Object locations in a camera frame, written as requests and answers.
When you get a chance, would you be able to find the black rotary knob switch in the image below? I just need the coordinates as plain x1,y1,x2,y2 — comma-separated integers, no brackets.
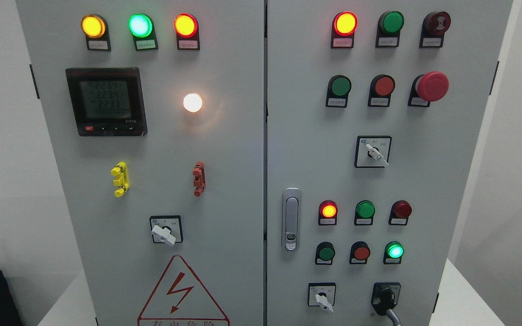
371,282,401,316

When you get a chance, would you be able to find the red terminal connector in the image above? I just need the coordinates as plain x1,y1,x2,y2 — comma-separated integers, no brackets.
192,161,206,197

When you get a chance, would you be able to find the red lit lamp lower left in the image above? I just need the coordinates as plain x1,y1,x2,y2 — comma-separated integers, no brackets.
318,200,338,225

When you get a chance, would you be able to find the white lit indicator lamp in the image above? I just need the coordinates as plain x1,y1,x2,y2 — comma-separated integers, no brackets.
183,93,203,113

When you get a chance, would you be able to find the green push button upper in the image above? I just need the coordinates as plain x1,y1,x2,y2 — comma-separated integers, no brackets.
325,74,352,108

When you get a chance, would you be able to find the green push button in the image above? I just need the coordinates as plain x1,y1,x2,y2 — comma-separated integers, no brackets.
325,74,352,108
314,241,336,265

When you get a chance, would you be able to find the green push button lower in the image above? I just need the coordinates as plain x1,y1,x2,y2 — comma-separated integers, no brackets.
314,241,336,265

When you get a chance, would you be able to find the green lamp lower middle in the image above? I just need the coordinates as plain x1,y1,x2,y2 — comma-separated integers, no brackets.
354,200,376,225

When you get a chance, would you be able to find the grey left cabinet door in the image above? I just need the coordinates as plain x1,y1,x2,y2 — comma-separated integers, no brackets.
16,0,264,326

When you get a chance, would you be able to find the grey cabinet door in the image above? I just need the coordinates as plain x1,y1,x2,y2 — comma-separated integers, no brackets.
266,0,513,326
16,0,264,326

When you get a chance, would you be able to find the grey right cabinet door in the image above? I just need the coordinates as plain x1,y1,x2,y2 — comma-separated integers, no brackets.
266,0,513,326

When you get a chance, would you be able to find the red push button lower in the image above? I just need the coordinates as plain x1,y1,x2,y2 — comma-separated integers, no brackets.
349,241,371,264

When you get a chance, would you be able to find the red push button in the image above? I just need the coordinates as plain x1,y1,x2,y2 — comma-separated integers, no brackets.
349,241,371,264
368,74,396,107

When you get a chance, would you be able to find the yellow terminal connector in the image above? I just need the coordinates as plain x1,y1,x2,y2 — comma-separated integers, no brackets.
111,161,130,197

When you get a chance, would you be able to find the red push button upper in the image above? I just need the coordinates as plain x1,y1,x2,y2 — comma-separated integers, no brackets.
368,74,396,107

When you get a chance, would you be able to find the red lamp lower right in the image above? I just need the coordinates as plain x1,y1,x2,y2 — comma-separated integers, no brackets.
389,200,412,225

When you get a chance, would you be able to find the red indicator lamp left door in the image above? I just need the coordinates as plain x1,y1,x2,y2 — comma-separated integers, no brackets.
174,13,200,50

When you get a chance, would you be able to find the green lamp bottom right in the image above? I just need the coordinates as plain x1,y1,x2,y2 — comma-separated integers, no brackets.
383,241,404,264

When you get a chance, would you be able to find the red electric hazard warning sticker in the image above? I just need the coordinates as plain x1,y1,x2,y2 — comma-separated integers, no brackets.
137,254,230,326

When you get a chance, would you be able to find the red lit lamp right door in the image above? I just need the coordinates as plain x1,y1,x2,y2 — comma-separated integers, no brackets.
331,11,358,49

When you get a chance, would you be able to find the black digital power meter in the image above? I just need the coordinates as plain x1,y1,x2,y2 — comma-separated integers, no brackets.
65,67,147,136

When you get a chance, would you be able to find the green lit indicator lamp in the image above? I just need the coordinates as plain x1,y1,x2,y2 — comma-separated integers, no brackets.
128,13,158,50

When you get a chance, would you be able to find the red emergency stop mushroom button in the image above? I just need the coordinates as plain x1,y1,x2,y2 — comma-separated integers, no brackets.
408,72,450,108

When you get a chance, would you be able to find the green lamp top right door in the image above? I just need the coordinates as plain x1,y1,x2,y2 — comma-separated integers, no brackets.
375,11,405,48

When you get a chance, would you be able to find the yellow indicator lamp top left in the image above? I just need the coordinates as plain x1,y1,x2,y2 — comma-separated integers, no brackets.
81,14,111,51

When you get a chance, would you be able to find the silver door lock handle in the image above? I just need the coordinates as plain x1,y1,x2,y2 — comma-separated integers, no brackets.
282,187,302,252

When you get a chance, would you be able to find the white selector switch upper right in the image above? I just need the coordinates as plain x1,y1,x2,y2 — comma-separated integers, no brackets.
354,135,392,168

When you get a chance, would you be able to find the white selector switch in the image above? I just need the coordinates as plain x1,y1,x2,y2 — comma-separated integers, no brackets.
307,282,336,313
354,135,392,168

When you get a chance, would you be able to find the white selector switch left door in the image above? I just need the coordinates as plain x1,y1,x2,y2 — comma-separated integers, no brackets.
150,215,183,246

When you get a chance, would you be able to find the white selector switch bottom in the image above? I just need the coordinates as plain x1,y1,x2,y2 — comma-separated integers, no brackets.
307,282,336,313

